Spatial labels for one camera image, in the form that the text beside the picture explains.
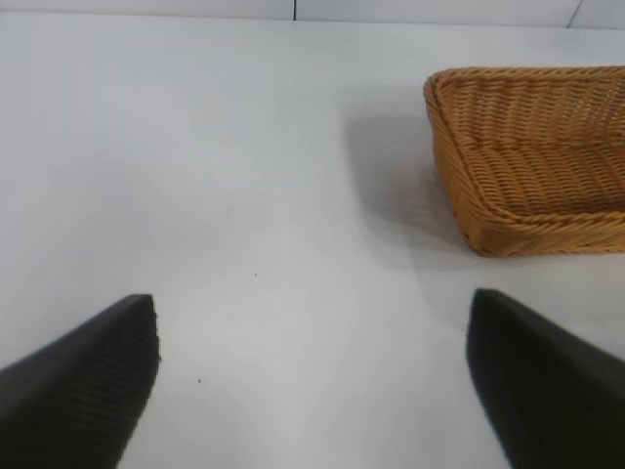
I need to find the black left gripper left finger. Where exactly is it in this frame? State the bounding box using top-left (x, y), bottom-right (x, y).
top-left (0, 293), bottom-right (162, 469)

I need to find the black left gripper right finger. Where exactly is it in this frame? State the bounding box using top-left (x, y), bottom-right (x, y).
top-left (465, 287), bottom-right (625, 469)

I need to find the woven wicker rectangular basket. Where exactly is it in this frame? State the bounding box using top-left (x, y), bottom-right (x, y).
top-left (423, 65), bottom-right (625, 259)

